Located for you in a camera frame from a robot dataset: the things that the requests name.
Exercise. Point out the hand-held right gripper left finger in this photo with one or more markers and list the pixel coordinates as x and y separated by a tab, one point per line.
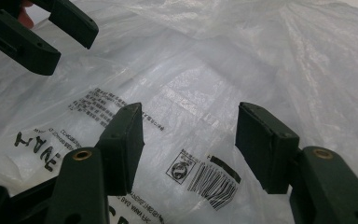
118	155

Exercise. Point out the clear smiley plastic bag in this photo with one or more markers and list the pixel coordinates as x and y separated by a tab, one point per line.
199	62

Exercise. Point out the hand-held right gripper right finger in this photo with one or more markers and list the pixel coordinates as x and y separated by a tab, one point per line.
267	149

